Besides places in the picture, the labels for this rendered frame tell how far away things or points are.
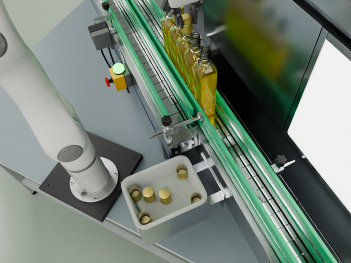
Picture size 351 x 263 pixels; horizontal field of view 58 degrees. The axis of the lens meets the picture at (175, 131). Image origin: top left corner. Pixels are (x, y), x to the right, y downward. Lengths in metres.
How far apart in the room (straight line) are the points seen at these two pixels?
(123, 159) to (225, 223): 0.47
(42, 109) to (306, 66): 0.61
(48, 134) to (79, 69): 0.88
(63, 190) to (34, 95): 0.58
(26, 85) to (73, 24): 1.25
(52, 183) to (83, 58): 0.72
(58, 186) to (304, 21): 1.03
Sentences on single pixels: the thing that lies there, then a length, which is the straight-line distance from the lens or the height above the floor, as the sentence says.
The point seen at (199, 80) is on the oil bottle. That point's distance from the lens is 0.88.
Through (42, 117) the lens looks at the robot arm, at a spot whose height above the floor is 1.26.
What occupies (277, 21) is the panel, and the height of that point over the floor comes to 1.42.
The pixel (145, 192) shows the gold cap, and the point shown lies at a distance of 0.97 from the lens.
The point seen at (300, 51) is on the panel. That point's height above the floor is 1.41.
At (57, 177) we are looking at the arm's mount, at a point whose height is 0.77.
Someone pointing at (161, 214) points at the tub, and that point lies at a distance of 0.99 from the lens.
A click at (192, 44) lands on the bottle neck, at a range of 0.89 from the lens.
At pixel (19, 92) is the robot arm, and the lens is 0.80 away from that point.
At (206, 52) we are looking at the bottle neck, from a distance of 0.84.
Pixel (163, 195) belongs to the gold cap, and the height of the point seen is 0.98.
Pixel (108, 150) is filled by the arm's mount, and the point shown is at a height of 0.78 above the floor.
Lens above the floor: 1.87
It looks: 56 degrees down
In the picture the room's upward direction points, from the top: 7 degrees counter-clockwise
